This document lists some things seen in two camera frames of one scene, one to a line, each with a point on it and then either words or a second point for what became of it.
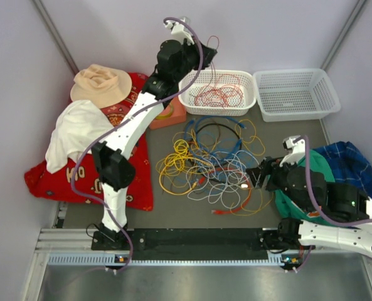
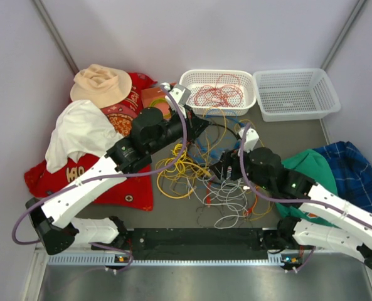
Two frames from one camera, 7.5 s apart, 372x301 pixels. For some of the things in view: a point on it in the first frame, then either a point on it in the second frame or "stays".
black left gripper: (207, 55) to (195, 125)
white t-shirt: (79, 123) stays
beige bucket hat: (106, 86) stays
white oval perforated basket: (217, 92) stays
